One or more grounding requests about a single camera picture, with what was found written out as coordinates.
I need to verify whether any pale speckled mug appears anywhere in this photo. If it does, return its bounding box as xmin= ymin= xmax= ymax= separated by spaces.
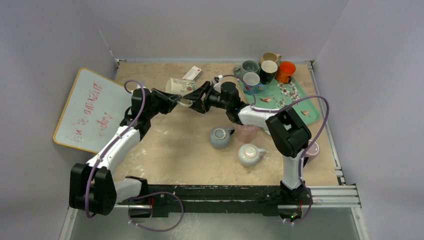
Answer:
xmin=237 ymin=143 xmax=268 ymax=167

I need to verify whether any whiteboard with red writing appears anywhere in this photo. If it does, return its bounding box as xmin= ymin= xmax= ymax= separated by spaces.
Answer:
xmin=52 ymin=67 xmax=131 ymax=153

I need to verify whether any blue-grey round mug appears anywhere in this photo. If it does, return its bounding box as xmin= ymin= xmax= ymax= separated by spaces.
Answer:
xmin=208 ymin=126 xmax=235 ymax=150

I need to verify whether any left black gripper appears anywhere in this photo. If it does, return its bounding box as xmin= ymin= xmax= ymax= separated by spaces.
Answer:
xmin=145 ymin=88 xmax=180 ymax=119

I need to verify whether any grey mug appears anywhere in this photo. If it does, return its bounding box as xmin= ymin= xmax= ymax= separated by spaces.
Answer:
xmin=233 ymin=60 xmax=260 ymax=79

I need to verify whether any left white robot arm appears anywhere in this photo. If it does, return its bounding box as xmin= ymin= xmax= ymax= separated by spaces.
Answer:
xmin=69 ymin=87 xmax=182 ymax=218

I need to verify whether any green floral tray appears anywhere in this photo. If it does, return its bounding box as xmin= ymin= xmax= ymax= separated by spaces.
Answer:
xmin=240 ymin=64 xmax=323 ymax=136

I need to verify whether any black base frame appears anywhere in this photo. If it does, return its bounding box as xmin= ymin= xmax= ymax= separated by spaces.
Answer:
xmin=66 ymin=183 xmax=362 ymax=221

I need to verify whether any mauve mug with black handle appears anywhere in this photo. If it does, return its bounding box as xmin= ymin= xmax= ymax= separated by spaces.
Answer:
xmin=304 ymin=140 xmax=320 ymax=165

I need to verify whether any white red small box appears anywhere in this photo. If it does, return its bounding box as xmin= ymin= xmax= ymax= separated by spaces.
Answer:
xmin=182 ymin=66 xmax=203 ymax=81

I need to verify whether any tan brown round mug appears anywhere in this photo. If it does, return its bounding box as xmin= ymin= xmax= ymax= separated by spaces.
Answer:
xmin=259 ymin=52 xmax=282 ymax=65

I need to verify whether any pink faceted mug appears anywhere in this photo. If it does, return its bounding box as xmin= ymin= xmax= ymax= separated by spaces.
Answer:
xmin=236 ymin=124 xmax=257 ymax=144

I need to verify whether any cream white mug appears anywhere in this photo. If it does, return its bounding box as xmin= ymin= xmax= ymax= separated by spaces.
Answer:
xmin=165 ymin=78 xmax=197 ymax=108

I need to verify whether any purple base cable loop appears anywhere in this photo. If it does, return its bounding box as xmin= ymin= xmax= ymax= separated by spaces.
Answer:
xmin=127 ymin=192 xmax=185 ymax=234

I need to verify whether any orange mug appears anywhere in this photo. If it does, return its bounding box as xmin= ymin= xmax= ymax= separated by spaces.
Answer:
xmin=275 ymin=61 xmax=296 ymax=84

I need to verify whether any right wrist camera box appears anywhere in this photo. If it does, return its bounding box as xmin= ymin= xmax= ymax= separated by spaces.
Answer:
xmin=212 ymin=75 xmax=224 ymax=93

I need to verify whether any blue mug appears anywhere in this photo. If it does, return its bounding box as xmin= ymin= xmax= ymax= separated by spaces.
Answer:
xmin=242 ymin=72 xmax=265 ymax=95

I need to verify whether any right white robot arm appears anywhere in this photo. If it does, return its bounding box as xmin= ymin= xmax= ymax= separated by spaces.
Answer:
xmin=183 ymin=81 xmax=312 ymax=204

